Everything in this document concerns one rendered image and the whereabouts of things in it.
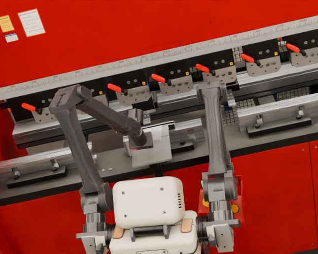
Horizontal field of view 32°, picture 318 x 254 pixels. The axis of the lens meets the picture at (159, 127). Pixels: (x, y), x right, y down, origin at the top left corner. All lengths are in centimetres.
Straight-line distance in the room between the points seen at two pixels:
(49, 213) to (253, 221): 104
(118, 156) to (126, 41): 64
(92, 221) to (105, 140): 263
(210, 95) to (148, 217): 49
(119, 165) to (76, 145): 85
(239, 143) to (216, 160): 79
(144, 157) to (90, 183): 62
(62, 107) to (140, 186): 37
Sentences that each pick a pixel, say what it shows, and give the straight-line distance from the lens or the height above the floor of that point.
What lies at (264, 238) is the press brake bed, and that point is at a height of 26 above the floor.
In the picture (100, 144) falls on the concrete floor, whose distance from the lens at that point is 448.
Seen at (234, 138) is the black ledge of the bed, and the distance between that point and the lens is 269.
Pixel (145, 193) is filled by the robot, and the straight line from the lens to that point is 174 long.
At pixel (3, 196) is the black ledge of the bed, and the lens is 283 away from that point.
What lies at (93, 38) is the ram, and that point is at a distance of 241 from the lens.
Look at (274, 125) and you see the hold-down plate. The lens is 269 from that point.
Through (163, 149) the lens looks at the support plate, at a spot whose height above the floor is 100.
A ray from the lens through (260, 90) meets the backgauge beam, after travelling 292.
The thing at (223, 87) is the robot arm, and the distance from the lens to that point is 202.
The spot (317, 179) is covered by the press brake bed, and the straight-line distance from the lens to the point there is 285.
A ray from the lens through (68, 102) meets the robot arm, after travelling 186.
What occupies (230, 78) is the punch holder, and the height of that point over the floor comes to 120.
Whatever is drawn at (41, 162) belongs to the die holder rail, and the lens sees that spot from 280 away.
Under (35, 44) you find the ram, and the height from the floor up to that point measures 156.
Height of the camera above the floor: 248
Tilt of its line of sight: 34 degrees down
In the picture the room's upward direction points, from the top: 15 degrees counter-clockwise
